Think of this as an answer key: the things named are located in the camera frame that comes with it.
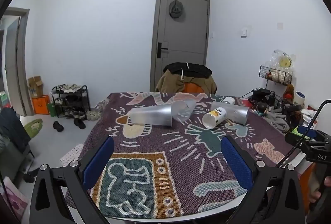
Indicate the white tape roll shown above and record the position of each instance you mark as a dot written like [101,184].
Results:
[300,97]

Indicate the grey cloth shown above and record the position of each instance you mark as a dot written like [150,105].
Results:
[278,121]

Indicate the green paper bag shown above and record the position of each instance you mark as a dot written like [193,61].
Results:
[52,109]

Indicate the silver frosted plastic cup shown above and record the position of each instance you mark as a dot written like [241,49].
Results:
[236,112]

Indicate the small wall switch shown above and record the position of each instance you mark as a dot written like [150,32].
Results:
[212,34]

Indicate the brown plush toy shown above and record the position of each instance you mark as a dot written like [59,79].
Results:
[289,90]

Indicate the black slipper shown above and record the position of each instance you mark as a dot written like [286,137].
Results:
[79,123]
[58,126]

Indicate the green plush slipper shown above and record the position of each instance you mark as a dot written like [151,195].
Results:
[33,127]

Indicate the white light switch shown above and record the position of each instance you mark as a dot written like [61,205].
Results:
[243,32]

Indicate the grey-green shoes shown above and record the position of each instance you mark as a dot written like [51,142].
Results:
[92,115]

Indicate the cardboard box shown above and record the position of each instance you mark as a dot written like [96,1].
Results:
[35,86]

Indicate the black shoe rack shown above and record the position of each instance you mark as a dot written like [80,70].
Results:
[71,102]

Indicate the white keyboard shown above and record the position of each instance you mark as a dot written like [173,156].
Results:
[72,154]

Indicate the person's right hand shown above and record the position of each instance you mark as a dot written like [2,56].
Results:
[316,195]

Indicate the small white cup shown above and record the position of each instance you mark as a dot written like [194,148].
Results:
[229,100]

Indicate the orange box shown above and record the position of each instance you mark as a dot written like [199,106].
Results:
[40,105]

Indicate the small doll figure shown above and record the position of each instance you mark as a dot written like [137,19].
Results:
[261,108]

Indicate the grey side door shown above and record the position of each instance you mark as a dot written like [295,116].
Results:
[15,63]

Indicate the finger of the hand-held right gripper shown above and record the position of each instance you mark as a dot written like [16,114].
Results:
[296,139]

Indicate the large frosted plastic cup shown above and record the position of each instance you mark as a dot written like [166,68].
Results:
[151,115]

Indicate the grey cap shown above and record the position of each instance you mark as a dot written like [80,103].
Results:
[177,9]

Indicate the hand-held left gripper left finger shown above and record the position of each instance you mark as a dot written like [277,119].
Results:
[99,162]

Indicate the clear plastic cup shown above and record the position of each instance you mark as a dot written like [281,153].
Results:
[183,110]

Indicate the brown jacket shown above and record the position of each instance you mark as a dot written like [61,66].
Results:
[169,83]

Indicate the orange chair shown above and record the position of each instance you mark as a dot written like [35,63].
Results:
[194,88]

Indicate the black garment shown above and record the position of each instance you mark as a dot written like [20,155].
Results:
[192,68]

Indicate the white cup with yellow print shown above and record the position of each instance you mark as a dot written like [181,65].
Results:
[214,117]

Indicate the clear plastic bag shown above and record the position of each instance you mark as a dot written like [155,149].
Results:
[283,59]

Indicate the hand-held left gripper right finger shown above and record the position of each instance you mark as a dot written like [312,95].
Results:
[236,164]

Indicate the printed blanket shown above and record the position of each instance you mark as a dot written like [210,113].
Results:
[165,151]

